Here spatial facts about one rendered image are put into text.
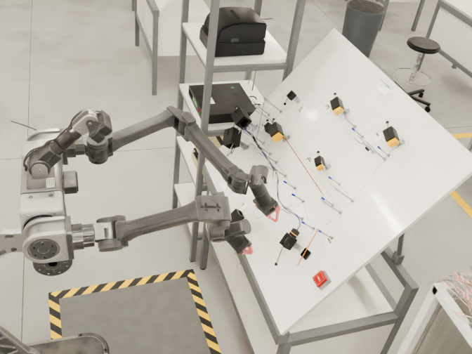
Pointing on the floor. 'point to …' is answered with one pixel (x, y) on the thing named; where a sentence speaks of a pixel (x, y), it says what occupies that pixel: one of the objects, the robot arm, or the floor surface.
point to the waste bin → (362, 24)
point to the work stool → (424, 46)
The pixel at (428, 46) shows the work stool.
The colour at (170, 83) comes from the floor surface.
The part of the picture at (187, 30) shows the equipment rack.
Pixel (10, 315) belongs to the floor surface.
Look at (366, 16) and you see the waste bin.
